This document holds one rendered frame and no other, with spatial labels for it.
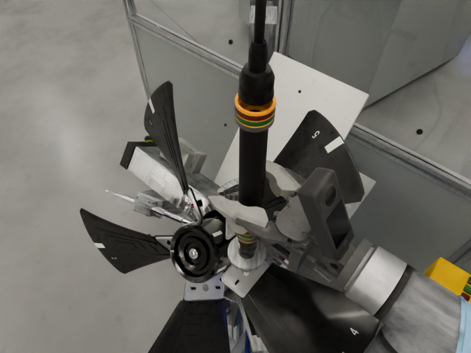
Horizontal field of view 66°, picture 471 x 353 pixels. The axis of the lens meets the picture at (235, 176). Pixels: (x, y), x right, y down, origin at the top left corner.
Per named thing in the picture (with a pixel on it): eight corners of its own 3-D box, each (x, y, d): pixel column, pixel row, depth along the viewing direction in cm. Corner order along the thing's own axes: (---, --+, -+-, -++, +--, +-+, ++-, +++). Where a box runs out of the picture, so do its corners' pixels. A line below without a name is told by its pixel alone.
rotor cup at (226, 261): (223, 283, 83) (190, 305, 72) (188, 233, 87) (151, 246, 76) (265, 247, 77) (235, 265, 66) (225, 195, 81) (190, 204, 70)
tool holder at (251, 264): (230, 226, 70) (229, 197, 62) (266, 229, 70) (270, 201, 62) (226, 270, 65) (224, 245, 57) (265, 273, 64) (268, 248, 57)
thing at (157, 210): (207, 232, 88) (107, 192, 104) (208, 224, 87) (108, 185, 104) (201, 234, 86) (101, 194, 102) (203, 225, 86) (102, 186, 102)
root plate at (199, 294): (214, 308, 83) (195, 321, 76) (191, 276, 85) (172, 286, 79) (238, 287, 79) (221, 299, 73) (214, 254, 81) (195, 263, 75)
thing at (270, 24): (250, 29, 104) (251, -1, 97) (275, 30, 104) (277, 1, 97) (248, 50, 98) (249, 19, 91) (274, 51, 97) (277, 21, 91)
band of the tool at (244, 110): (236, 106, 41) (236, 85, 39) (274, 108, 41) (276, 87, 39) (233, 133, 39) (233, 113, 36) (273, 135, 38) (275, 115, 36)
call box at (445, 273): (422, 272, 96) (440, 255, 88) (460, 296, 92) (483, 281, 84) (397, 320, 89) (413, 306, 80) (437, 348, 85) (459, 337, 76)
